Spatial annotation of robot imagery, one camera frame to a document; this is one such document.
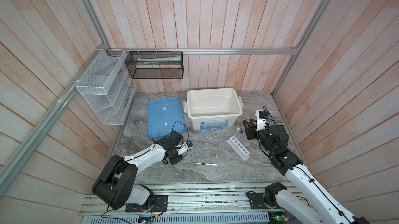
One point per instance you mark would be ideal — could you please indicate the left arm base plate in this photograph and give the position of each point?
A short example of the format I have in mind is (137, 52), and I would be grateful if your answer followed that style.
(156, 203)

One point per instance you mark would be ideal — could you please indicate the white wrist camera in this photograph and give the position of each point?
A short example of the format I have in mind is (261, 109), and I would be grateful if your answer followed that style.
(262, 119)
(186, 146)

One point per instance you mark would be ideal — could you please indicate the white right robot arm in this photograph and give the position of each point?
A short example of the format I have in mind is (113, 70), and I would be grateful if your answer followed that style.
(322, 207)

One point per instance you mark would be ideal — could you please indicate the white test tube rack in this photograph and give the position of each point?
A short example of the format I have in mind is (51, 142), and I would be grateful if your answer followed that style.
(239, 148)

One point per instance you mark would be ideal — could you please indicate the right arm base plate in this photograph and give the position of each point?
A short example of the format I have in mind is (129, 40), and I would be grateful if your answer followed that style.
(257, 201)

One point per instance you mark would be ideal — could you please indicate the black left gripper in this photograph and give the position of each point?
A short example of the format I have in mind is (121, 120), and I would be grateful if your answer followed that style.
(175, 160)

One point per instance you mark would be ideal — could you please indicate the white plastic storage bin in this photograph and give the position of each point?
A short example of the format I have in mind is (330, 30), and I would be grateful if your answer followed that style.
(213, 108)

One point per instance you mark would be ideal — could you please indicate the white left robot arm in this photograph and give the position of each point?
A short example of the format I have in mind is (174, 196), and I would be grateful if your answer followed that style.
(116, 183)

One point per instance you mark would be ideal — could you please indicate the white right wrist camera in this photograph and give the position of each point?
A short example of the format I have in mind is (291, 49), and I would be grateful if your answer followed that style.
(262, 119)

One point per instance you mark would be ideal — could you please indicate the aluminium frame rail back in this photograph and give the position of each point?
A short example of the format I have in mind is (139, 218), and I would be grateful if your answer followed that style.
(220, 51)

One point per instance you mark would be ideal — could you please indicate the black wire mesh basket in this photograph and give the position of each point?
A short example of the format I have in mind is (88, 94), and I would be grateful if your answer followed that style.
(155, 64)

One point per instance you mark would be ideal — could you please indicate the aluminium frame rail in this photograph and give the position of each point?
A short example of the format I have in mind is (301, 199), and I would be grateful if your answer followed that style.
(24, 152)
(220, 51)

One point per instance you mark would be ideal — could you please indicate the white wire mesh shelf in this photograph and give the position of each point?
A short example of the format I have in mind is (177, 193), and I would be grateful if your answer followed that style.
(106, 87)

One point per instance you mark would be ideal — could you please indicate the aluminium frame rail left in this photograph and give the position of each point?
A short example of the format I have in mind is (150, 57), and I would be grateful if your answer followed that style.
(24, 152)

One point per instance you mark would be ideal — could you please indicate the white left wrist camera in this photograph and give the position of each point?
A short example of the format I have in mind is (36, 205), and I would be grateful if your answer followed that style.
(186, 146)

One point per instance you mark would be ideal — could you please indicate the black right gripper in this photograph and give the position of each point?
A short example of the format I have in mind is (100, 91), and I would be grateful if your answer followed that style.
(251, 131)

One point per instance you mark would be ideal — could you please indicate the blue plastic bin lid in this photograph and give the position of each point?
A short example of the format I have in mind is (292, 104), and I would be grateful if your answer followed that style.
(164, 115)

